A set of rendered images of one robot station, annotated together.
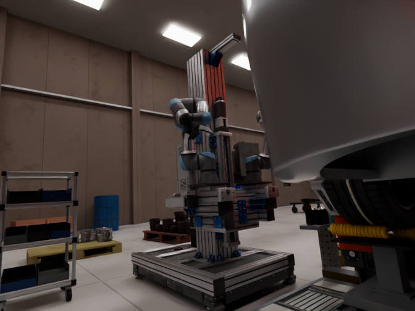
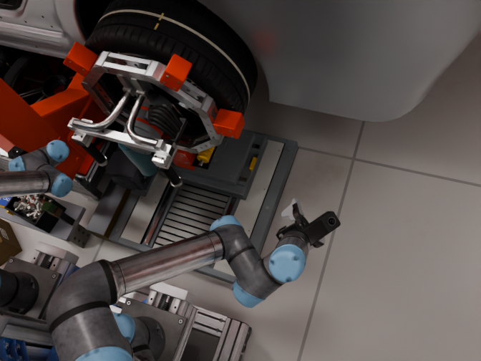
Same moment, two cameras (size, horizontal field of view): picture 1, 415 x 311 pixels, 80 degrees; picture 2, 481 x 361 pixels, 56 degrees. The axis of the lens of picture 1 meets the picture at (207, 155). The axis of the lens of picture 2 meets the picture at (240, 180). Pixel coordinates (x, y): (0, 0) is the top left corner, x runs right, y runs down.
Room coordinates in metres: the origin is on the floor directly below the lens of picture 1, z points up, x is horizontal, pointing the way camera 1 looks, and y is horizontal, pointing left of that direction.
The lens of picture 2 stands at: (1.43, 0.42, 2.23)
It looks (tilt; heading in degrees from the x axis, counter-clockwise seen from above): 63 degrees down; 259
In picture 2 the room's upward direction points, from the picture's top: 23 degrees counter-clockwise
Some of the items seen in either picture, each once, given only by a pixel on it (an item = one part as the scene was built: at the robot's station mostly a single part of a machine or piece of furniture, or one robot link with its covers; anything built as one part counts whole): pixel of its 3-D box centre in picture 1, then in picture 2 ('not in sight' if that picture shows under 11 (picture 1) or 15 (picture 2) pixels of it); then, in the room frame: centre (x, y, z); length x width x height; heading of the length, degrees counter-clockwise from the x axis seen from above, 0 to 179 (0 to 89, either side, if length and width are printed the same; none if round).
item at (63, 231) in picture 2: (323, 224); (39, 211); (2.13, -0.92, 0.44); 0.43 x 0.17 x 0.03; 128
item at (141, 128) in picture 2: not in sight; (147, 123); (1.47, -0.70, 0.85); 0.21 x 0.14 x 0.14; 38
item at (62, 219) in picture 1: (42, 228); not in sight; (6.59, 4.38, 0.23); 1.34 x 0.95 x 0.46; 129
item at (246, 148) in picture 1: (239, 179); not in sight; (8.16, -0.99, 1.27); 1.33 x 1.16 x 2.53; 129
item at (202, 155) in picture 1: (206, 161); (121, 338); (1.85, 0.01, 0.98); 0.13 x 0.12 x 0.14; 88
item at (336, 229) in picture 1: (357, 230); (212, 137); (1.26, -0.71, 0.51); 0.29 x 0.06 x 0.06; 38
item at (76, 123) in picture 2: not in sight; (97, 102); (1.57, -0.74, 1.03); 0.19 x 0.18 x 0.11; 38
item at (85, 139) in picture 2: not in sight; (84, 132); (1.68, -0.75, 0.93); 0.09 x 0.05 x 0.05; 38
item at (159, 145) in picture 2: not in sight; (146, 113); (1.45, -0.59, 1.03); 0.19 x 0.18 x 0.11; 38
